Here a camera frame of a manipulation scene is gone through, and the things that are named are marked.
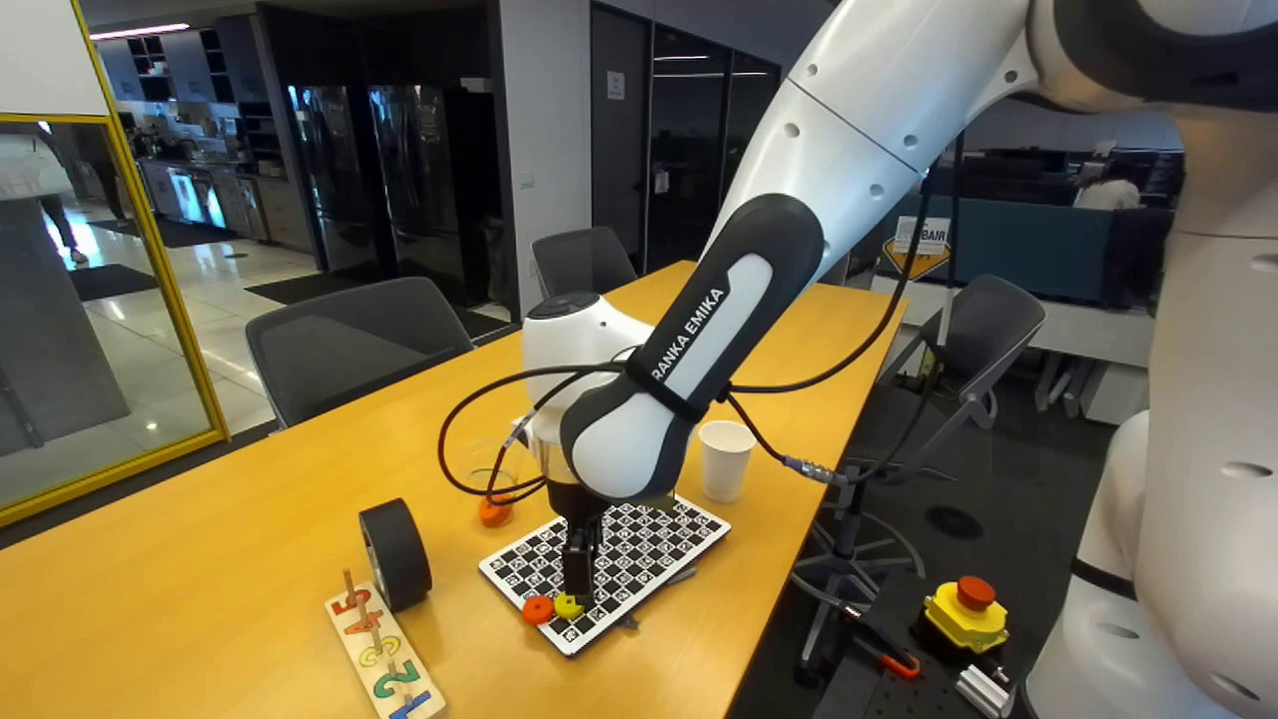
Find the clear plastic cup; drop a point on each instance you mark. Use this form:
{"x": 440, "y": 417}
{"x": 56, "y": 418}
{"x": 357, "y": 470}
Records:
{"x": 491, "y": 464}

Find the yellow emergency stop button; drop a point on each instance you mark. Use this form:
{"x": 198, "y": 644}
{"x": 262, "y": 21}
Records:
{"x": 965, "y": 614}

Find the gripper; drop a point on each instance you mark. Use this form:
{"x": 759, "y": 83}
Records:
{"x": 576, "y": 504}

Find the wooden number puzzle board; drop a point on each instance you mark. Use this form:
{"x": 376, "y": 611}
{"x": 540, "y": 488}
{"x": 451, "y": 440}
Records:
{"x": 384, "y": 654}

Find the row of steel refrigerators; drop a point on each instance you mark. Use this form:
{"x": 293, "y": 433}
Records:
{"x": 399, "y": 180}

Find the white paper cup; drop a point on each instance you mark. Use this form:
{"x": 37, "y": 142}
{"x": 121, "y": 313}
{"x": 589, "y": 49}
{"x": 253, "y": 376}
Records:
{"x": 726, "y": 464}

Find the black tape roll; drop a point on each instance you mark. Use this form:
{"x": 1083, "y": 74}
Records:
{"x": 399, "y": 559}

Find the teal partition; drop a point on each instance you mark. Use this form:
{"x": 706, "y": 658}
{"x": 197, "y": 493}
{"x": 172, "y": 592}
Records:
{"x": 1038, "y": 250}

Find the ceiling light strip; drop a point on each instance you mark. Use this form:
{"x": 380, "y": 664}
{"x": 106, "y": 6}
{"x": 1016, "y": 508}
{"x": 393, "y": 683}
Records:
{"x": 140, "y": 31}

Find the aluminium bracket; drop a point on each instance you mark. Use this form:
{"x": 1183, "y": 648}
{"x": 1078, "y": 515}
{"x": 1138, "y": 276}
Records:
{"x": 983, "y": 691}

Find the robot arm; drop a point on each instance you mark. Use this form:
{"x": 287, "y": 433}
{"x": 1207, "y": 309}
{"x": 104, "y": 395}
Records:
{"x": 889, "y": 130}

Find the grey office chair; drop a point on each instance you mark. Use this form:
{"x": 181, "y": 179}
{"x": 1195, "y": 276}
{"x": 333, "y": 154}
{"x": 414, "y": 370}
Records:
{"x": 983, "y": 330}
{"x": 582, "y": 262}
{"x": 349, "y": 345}

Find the person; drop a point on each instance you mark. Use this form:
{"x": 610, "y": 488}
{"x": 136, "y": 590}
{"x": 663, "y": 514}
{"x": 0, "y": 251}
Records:
{"x": 30, "y": 170}
{"x": 1105, "y": 190}

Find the yellow framed glass partition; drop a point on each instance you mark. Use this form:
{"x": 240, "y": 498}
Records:
{"x": 120, "y": 330}

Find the yellow diamond sign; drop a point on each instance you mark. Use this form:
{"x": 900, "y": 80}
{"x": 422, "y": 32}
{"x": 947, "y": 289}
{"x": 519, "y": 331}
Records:
{"x": 919, "y": 252}

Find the kitchen counter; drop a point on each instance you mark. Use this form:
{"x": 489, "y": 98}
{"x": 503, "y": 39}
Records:
{"x": 215, "y": 195}

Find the checkered calibration board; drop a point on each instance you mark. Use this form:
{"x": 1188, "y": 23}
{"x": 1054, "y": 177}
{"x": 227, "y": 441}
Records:
{"x": 649, "y": 554}

